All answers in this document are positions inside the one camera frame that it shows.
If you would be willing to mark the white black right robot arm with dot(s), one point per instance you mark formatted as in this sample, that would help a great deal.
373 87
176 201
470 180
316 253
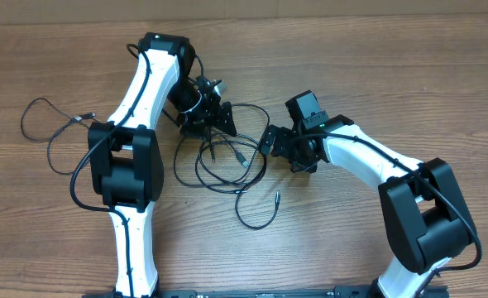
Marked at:
428 225

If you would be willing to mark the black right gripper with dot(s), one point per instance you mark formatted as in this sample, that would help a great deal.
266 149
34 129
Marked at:
279 141

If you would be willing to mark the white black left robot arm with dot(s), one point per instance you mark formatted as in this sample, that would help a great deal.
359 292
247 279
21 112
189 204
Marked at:
122 173

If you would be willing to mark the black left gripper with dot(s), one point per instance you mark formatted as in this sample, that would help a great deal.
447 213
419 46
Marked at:
212 117

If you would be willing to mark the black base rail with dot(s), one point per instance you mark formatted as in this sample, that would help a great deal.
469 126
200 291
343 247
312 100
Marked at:
264 293

